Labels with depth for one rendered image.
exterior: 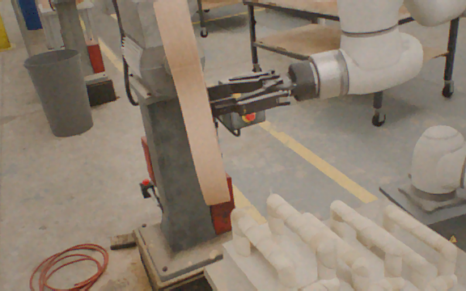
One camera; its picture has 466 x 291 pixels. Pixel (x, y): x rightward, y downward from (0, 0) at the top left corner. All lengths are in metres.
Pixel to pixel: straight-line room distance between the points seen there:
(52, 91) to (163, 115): 2.53
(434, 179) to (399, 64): 0.88
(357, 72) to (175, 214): 1.43
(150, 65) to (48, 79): 2.70
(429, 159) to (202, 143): 1.10
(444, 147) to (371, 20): 0.90
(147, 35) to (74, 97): 3.08
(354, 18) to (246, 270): 0.51
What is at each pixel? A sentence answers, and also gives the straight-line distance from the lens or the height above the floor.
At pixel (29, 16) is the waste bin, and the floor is 0.27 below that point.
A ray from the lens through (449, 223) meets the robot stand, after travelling 1.80.
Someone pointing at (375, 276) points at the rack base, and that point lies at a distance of 1.02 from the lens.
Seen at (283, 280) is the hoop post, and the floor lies 1.18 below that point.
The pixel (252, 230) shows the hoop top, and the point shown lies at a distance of 0.83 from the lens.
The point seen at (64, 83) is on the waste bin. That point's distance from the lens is 4.32.
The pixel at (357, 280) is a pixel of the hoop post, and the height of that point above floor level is 1.09.
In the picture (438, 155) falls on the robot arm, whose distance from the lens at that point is 1.69.
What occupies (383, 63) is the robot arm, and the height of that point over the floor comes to 1.45.
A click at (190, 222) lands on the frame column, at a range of 2.20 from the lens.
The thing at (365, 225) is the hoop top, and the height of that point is 1.13.
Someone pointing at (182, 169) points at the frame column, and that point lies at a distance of 2.04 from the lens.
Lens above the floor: 1.72
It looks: 28 degrees down
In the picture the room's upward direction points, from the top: 7 degrees counter-clockwise
